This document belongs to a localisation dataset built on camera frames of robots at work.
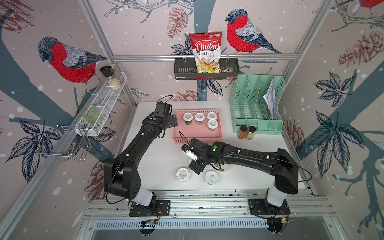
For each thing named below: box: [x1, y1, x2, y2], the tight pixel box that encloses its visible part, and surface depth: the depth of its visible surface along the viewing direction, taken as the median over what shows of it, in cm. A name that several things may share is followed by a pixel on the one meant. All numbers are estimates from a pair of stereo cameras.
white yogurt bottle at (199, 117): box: [194, 112, 205, 125], surface depth 106 cm
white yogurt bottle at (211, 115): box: [206, 112, 218, 120], surface depth 106 cm
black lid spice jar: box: [99, 65, 121, 91], surface depth 83 cm
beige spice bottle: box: [245, 126, 256, 140], surface depth 97 cm
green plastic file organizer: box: [229, 74, 286, 135], surface depth 109 cm
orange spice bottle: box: [237, 125, 249, 139], surface depth 97 cm
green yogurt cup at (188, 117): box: [183, 112, 194, 126], surface depth 106 cm
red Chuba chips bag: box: [189, 31, 223, 74], surface depth 83 cm
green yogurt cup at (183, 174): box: [176, 167, 190, 183], surface depth 79 cm
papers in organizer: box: [263, 73, 276, 120], surface depth 94 cm
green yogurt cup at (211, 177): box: [205, 170, 219, 186], surface depth 79 cm
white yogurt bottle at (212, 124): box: [207, 119, 219, 131], surface depth 102 cm
